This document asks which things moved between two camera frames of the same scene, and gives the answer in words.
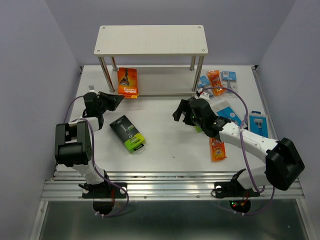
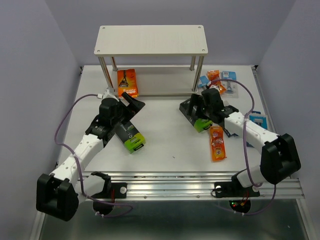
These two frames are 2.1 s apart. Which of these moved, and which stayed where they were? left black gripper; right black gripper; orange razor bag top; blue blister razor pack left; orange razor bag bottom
Moved: left black gripper; right black gripper
Stayed: blue blister razor pack left; orange razor bag top; orange razor bag bottom
